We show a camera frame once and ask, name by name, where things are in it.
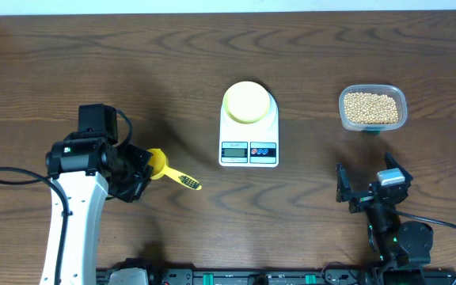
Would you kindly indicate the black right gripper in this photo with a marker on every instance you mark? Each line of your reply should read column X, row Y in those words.
column 344, row 192

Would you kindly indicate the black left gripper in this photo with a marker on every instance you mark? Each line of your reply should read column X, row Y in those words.
column 134, row 187

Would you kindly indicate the yellow measuring scoop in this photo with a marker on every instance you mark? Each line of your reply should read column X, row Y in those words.
column 161, row 168

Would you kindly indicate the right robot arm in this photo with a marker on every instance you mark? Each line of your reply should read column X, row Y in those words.
column 404, row 247

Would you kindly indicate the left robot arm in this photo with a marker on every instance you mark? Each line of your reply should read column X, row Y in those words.
column 83, row 170

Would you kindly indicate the white digital kitchen scale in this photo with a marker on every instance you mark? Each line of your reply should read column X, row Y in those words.
column 250, row 145

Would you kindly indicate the yellow plastic bowl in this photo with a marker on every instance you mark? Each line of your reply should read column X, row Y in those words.
column 246, row 102

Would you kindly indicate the green tape label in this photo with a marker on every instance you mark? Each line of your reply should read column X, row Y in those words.
column 372, row 132

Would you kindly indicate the clear plastic container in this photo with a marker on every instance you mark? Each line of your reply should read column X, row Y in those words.
column 388, row 90

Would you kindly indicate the soybeans in container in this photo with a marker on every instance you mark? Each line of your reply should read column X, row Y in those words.
column 370, row 108

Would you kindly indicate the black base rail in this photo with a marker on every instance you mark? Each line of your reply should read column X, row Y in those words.
column 134, row 271

